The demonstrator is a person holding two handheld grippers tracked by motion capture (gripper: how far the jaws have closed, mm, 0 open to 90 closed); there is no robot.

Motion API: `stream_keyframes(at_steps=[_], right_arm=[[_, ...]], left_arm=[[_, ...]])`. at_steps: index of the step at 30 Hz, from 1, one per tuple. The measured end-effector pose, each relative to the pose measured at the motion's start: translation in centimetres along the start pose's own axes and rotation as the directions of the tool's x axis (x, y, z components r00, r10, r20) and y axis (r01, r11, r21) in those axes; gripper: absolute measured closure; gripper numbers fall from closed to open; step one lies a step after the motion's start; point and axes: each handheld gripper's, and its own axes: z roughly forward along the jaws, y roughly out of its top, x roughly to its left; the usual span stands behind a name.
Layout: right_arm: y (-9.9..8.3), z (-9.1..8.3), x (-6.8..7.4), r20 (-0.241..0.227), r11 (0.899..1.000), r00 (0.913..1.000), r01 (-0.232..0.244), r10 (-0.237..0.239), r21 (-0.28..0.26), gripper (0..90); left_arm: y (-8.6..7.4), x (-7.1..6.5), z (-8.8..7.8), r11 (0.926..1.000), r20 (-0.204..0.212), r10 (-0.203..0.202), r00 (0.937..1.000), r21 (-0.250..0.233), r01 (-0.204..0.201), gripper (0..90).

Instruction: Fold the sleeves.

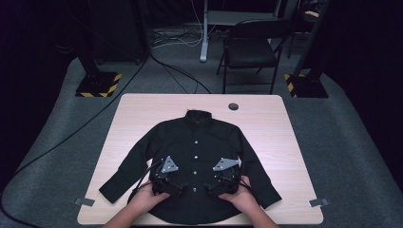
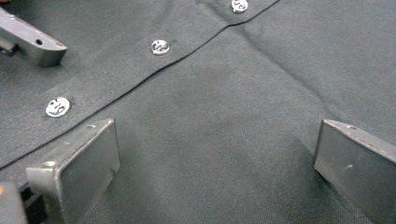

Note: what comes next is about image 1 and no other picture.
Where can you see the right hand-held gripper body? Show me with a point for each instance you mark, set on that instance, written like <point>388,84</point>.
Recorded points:
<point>226,182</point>

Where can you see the white-legged grey desk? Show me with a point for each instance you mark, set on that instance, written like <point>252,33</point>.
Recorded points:
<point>204,41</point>

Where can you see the grey table clamp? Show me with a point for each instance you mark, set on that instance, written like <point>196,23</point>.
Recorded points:
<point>84,201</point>
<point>318,202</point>

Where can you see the black cabinet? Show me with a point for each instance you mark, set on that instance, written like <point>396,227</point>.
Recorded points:
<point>120,28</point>

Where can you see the person's right hand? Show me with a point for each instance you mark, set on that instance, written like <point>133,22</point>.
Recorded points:
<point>242,199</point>

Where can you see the striped-edge black stand base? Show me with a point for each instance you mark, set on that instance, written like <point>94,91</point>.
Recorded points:
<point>307,85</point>
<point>96,84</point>

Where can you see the black button-up shirt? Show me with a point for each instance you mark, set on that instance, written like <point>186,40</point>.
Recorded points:
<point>196,136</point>

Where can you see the black folding chair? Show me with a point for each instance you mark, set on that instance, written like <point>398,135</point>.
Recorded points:
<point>250,50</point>

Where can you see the person's left hand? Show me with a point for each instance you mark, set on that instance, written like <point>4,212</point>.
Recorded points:
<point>147,199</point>

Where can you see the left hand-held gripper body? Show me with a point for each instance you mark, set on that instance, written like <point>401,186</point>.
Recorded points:
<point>164,183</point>

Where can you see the black stand column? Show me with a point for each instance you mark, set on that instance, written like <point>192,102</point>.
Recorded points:
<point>88,47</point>
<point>312,41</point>

